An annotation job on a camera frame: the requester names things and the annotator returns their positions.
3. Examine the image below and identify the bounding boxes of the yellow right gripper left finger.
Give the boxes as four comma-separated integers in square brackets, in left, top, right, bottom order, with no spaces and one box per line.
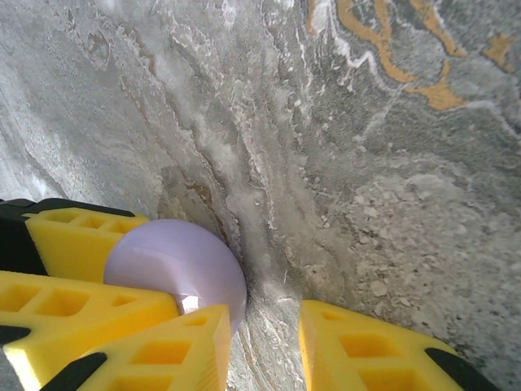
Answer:
[40,303,233,391]

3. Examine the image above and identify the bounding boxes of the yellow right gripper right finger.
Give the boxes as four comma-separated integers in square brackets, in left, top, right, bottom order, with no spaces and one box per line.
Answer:
[298,299,504,391]

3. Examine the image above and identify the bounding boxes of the purple earbud charging case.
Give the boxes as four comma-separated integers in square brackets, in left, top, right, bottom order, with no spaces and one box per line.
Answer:
[103,218,248,339]

